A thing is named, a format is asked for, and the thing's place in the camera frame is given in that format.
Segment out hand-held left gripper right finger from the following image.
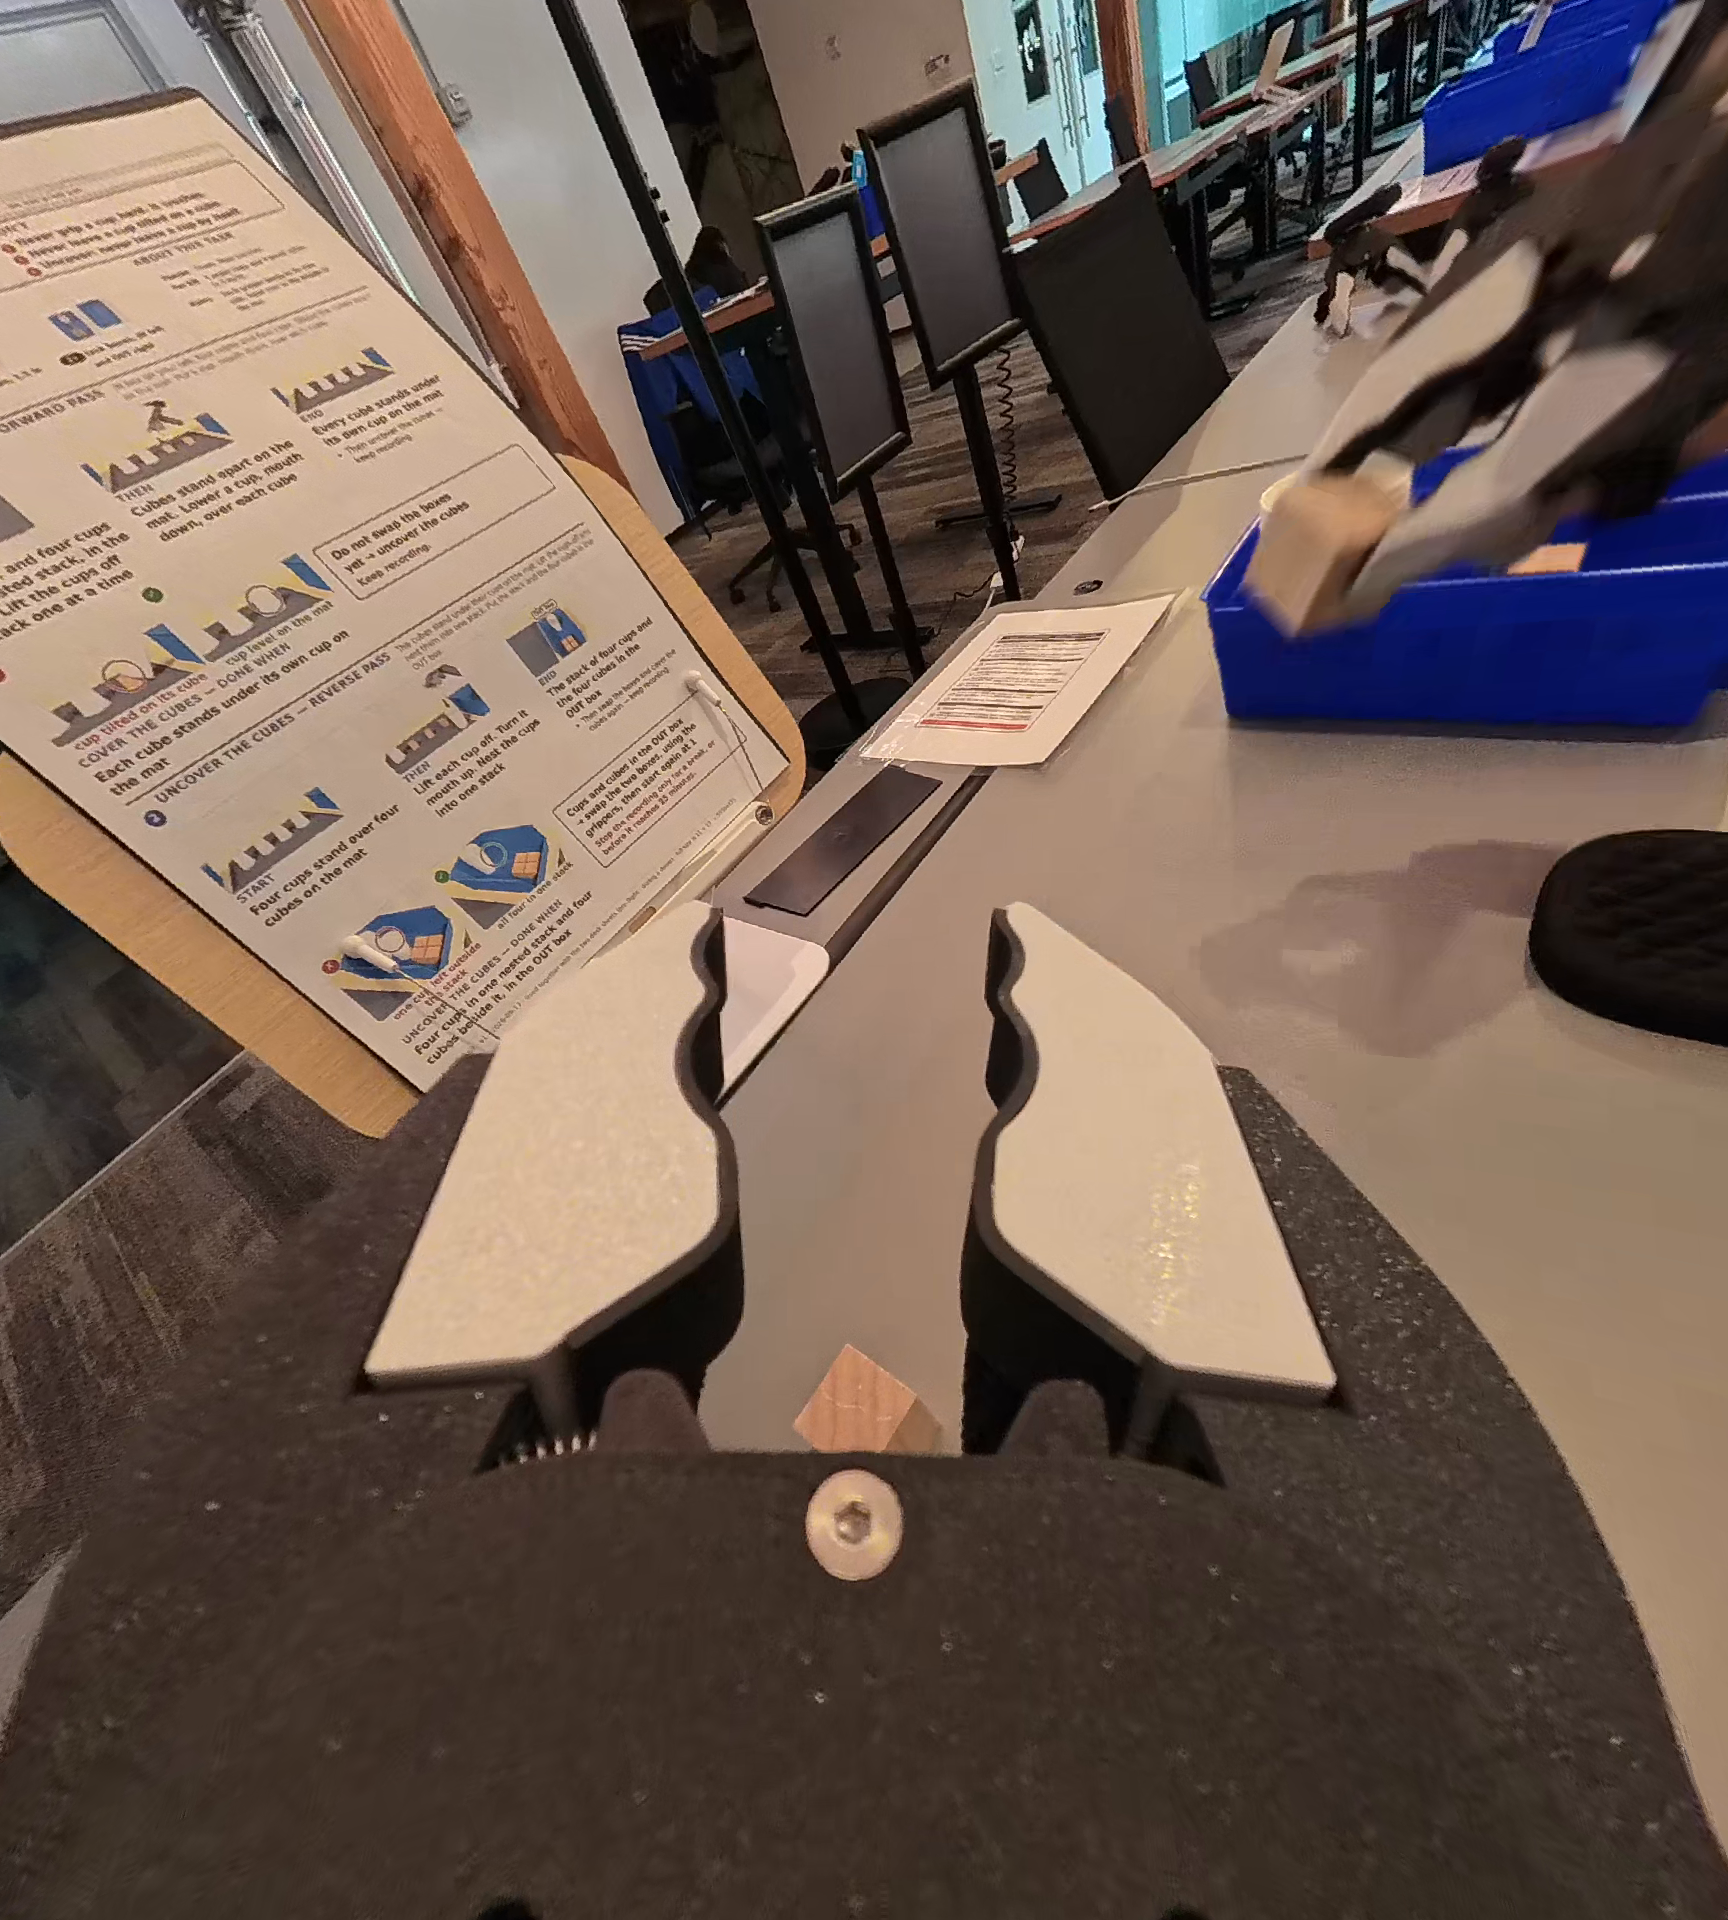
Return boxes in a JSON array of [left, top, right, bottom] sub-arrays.
[[955, 904, 1338, 1455]]

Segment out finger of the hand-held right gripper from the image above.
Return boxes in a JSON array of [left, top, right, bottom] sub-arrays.
[[1313, 242, 1557, 483], [1338, 345, 1679, 620]]

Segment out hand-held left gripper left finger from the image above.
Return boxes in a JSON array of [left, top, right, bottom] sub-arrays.
[[367, 904, 746, 1455]]

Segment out blue plastic bin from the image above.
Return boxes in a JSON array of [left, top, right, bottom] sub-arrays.
[[1206, 451, 1728, 732]]

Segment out idle black white gripper device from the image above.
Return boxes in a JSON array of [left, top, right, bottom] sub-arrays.
[[1313, 133, 1470, 333]]

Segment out distant blue bin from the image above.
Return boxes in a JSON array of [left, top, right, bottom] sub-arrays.
[[1425, 0, 1675, 174]]

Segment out black rectangular desk plate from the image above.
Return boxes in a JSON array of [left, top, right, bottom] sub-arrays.
[[746, 765, 950, 913]]

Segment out black textured cushion pad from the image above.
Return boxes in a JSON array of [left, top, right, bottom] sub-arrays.
[[1527, 824, 1728, 1066]]

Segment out wooden book stand white base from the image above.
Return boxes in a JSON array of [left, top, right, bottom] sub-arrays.
[[0, 84, 833, 1139]]

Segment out black display screen on stand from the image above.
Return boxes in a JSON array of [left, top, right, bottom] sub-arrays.
[[747, 187, 950, 689], [854, 84, 1048, 609]]

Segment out laminated paper sheet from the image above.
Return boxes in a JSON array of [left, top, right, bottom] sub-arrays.
[[854, 593, 1179, 765]]

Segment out black pole with round base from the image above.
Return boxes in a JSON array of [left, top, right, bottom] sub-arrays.
[[548, 0, 919, 765]]

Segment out grey cable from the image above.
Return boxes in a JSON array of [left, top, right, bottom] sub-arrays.
[[1090, 458, 1313, 519]]

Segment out wooden post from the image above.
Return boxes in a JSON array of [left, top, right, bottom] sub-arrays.
[[290, 0, 640, 483], [1095, 0, 1150, 158]]

